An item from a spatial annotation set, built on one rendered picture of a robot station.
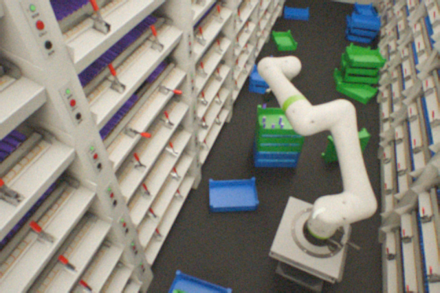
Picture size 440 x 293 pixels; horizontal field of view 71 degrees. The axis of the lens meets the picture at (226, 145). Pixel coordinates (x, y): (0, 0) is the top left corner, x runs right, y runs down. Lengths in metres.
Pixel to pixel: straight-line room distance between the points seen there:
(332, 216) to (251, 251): 0.67
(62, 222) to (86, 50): 0.48
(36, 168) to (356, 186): 1.17
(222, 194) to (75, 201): 1.21
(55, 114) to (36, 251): 0.37
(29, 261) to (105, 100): 0.48
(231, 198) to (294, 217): 0.58
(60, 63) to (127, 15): 0.30
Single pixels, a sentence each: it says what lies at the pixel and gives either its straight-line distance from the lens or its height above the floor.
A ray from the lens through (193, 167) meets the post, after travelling 1.93.
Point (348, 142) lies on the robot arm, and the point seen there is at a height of 0.77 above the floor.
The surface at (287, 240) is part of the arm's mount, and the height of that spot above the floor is 0.35.
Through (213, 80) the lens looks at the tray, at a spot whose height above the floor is 0.54.
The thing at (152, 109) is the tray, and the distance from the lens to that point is 1.27.
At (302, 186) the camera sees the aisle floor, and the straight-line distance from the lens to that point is 2.19.
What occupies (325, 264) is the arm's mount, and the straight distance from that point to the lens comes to 1.56.
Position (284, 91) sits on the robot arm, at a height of 0.86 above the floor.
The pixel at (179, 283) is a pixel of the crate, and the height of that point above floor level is 0.00.
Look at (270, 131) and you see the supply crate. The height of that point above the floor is 0.35.
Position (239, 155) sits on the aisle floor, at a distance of 2.30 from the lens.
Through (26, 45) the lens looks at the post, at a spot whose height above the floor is 1.40.
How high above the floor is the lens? 1.71
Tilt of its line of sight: 46 degrees down
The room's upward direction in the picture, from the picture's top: 2 degrees clockwise
